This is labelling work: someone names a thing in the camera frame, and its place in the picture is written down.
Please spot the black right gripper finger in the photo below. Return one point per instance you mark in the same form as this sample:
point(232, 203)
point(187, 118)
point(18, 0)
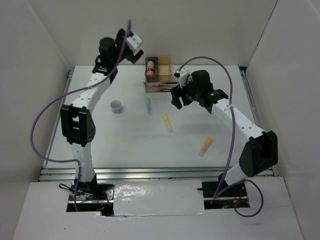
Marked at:
point(176, 92)
point(176, 102)

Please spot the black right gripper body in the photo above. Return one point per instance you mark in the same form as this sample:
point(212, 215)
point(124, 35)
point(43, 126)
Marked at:
point(189, 92)

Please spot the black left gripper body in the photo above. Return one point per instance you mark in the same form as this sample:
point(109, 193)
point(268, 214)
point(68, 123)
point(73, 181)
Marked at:
point(119, 42)

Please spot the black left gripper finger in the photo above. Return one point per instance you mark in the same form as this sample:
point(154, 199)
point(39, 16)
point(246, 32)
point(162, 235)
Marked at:
point(133, 59)
point(139, 54)

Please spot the blue ink pen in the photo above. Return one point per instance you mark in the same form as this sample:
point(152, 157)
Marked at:
point(168, 83)

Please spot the pink capped eraser tube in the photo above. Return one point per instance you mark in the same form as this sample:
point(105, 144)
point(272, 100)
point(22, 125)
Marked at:
point(150, 68)

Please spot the red gel pen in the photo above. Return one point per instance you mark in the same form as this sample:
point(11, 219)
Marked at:
point(161, 85)

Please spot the clear paper clip jar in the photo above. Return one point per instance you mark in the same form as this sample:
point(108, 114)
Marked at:
point(116, 106)

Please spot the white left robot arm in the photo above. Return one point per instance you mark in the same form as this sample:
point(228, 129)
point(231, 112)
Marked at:
point(77, 124)

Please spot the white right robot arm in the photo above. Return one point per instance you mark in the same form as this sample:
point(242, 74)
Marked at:
point(260, 151)

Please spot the clear stationery organizer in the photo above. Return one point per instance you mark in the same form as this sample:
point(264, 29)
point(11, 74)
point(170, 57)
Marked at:
point(162, 73)

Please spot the yellow highlighter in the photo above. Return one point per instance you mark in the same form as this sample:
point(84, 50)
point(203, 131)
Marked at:
point(167, 123)

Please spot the green highlighter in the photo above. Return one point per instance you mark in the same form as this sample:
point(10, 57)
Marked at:
point(148, 106)

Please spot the orange highlighter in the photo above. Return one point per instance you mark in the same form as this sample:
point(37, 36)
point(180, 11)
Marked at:
point(205, 146)

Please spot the white foil front panel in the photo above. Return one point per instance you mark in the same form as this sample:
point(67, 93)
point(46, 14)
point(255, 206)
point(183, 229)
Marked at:
point(158, 198)

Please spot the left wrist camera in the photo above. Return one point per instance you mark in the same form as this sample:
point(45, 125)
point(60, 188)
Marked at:
point(134, 42)

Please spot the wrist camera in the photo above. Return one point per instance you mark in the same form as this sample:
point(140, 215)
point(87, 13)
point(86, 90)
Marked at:
point(182, 75)
point(134, 42)

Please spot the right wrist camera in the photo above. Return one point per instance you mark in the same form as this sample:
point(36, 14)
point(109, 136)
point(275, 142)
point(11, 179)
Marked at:
point(182, 75)

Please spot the aluminium table edge rail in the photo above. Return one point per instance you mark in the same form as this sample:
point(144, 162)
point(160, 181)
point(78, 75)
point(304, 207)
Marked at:
point(115, 174)

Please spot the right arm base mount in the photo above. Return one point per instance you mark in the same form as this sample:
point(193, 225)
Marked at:
point(225, 197)

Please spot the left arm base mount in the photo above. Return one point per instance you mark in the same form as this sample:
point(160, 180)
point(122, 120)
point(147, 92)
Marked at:
point(102, 195)

